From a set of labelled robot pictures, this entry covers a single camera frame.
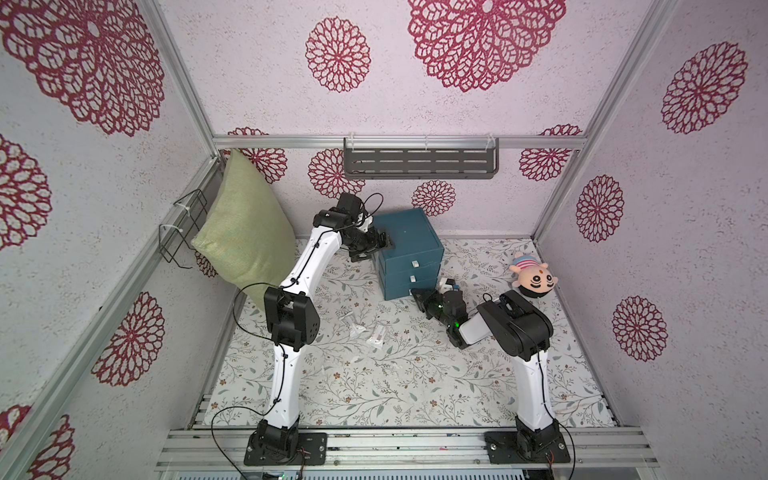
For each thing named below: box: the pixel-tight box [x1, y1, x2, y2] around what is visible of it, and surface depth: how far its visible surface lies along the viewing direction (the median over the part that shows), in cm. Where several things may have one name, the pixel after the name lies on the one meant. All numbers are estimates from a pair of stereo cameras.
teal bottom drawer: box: [384, 282, 437, 300], surface depth 101 cm
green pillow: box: [191, 148, 297, 310], surface depth 81 cm
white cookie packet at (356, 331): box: [350, 324, 367, 339], surface depth 96 cm
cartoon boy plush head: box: [509, 254, 559, 299], surface depth 101 cm
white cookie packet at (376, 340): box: [366, 325, 385, 349], surface depth 94 cm
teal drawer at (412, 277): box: [385, 268, 440, 287], surface depth 97 cm
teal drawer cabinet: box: [373, 208, 444, 301], surface depth 93 cm
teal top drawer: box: [385, 248, 444, 274], surface depth 92 cm
